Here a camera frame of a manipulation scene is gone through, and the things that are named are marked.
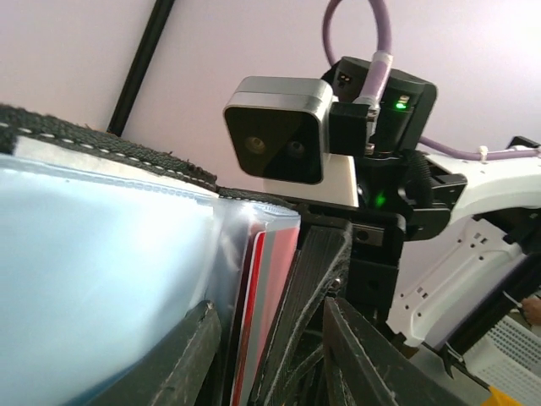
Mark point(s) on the black leather card holder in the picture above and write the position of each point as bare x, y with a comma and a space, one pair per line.
105, 247

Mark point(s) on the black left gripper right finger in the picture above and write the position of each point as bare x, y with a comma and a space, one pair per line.
363, 368

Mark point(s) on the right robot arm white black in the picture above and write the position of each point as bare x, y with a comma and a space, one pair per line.
472, 244

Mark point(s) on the black frame post right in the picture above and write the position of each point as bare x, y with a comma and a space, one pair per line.
141, 62

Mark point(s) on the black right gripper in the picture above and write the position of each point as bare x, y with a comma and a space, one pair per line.
376, 238

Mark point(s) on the white slotted cable duct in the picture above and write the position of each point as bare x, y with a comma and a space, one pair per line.
508, 358

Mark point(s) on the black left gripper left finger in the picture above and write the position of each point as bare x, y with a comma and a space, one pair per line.
174, 371

